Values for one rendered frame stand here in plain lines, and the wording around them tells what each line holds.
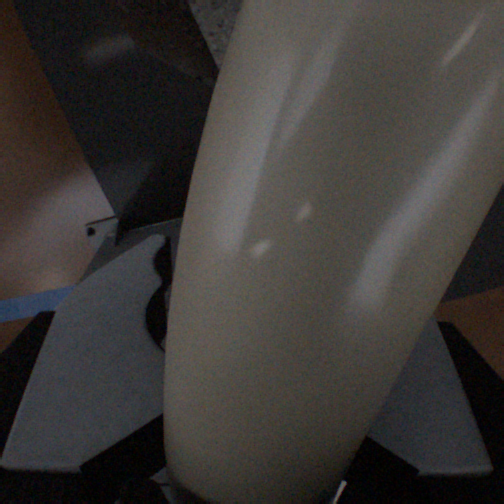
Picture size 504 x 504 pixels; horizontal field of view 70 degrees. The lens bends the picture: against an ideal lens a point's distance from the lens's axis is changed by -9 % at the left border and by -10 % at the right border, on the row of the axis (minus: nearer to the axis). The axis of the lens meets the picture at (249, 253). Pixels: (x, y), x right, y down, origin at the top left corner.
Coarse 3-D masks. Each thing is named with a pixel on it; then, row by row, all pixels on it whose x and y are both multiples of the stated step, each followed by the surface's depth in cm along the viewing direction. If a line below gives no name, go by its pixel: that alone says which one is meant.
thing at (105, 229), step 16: (96, 224) 115; (112, 224) 115; (160, 224) 114; (176, 224) 111; (96, 240) 118; (112, 240) 114; (128, 240) 111; (176, 240) 103; (96, 256) 108; (112, 256) 105; (176, 256) 95; (160, 480) 47
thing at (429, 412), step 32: (416, 352) 8; (448, 352) 8; (416, 384) 7; (448, 384) 7; (384, 416) 6; (416, 416) 6; (448, 416) 6; (384, 448) 6; (416, 448) 6; (448, 448) 6; (480, 448) 6; (384, 480) 6; (416, 480) 5
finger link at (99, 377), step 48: (144, 240) 11; (96, 288) 9; (144, 288) 9; (48, 336) 7; (96, 336) 8; (144, 336) 8; (48, 384) 6; (96, 384) 7; (144, 384) 7; (48, 432) 6; (96, 432) 6; (144, 432) 6; (96, 480) 6
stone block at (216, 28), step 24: (120, 0) 30; (144, 0) 28; (168, 0) 26; (192, 0) 25; (216, 0) 26; (240, 0) 26; (144, 24) 33; (168, 24) 30; (192, 24) 28; (216, 24) 28; (144, 48) 38; (168, 48) 35; (192, 48) 32; (216, 48) 31; (192, 72) 37; (216, 72) 34
